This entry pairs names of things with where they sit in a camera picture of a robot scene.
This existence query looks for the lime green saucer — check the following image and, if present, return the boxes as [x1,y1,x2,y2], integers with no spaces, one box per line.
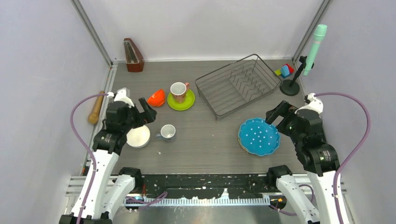
[167,89,196,111]

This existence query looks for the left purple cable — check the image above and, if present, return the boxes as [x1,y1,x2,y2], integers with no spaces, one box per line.
[70,92,110,224]

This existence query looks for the purple cable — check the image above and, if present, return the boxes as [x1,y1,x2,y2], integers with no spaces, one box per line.
[314,92,371,224]
[70,92,110,224]

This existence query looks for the wooden rolling pin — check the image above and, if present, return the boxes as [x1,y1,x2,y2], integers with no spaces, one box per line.
[88,95,104,125]

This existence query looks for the orange bowl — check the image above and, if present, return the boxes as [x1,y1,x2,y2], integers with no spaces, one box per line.
[147,89,165,107]

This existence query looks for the brown metronome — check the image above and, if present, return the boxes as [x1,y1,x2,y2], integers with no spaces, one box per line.
[123,38,144,73]

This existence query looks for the blue polka dot plate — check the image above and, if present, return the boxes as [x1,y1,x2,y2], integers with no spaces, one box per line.
[238,118,281,156]

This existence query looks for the white ceramic bowl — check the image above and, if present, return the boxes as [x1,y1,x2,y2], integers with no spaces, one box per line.
[127,125,151,148]

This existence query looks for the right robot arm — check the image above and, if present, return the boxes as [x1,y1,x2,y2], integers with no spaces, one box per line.
[265,93,349,224]

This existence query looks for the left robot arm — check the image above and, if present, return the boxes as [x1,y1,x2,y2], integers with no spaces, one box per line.
[59,88,157,224]

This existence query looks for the wire dish rack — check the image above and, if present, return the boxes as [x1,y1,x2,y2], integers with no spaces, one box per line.
[195,54,283,120]

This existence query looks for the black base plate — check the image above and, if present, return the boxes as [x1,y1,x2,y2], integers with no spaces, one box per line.
[133,174,279,199]

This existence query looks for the small grey cup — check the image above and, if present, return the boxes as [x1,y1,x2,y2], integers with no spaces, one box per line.
[156,124,176,142]

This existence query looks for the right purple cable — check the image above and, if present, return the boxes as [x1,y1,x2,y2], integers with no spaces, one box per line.
[314,92,371,224]

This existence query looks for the mint green microphone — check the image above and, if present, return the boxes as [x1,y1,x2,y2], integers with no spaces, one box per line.
[303,24,327,76]

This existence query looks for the colourful toy blocks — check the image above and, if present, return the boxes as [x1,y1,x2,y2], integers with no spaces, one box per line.
[275,63,295,78]

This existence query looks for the pink mug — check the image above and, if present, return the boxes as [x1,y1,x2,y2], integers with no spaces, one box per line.
[170,82,190,104]

